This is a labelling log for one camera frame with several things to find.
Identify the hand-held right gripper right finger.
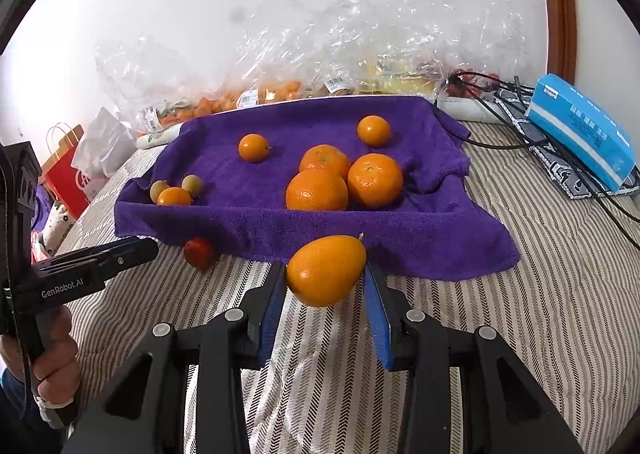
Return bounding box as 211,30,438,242
364,264,583,454

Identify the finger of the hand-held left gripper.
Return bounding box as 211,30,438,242
32,236,160,285

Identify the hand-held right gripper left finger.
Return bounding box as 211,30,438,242
62,261,287,454

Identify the orange kumquat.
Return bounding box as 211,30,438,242
357,115,392,148
157,187,193,207
238,134,271,163
286,235,367,308

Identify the small red fruit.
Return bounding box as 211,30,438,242
183,237,217,271

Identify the large orange mandarin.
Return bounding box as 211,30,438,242
285,168,349,212
347,153,404,209
299,144,352,179

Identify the person's left forearm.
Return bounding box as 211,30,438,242
0,365,66,454

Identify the person's left hand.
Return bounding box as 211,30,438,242
0,306,83,407

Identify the pink cloth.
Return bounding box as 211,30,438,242
30,229,48,262

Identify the white spotted cloth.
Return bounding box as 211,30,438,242
37,204,76,255

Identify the purple cloth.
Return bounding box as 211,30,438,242
35,184,53,229

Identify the red paper bag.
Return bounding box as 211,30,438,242
40,123,93,219

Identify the purple towel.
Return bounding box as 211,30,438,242
114,94,521,282

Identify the white plastic bag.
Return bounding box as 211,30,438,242
71,106,137,195

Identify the striped bed sheet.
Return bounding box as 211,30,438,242
50,121,640,454

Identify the clear bag of kumquats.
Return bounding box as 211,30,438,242
220,0,361,109

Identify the clear bag of yellow fruit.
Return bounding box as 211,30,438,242
320,0,451,97

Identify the clear bag of red fruit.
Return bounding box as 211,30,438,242
440,0,526,99

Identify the blue tissue box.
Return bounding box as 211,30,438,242
524,74,637,191

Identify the black cable bundle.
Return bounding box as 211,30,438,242
445,71,640,255

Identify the brown wooden door frame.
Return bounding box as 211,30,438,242
531,0,581,84

